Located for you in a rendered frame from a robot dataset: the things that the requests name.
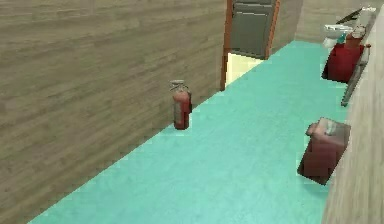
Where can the red fire extinguisher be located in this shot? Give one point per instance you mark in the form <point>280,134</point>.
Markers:
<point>181,110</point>

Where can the dark red bin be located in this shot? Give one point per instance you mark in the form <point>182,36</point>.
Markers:
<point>325,151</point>

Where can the grey room door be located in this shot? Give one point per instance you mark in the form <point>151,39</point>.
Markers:
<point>251,28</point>

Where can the grey leaning pole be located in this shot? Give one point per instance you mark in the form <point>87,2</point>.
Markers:
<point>356,75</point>

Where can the teal bottle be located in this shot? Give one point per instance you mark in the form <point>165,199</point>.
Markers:
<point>341,39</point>

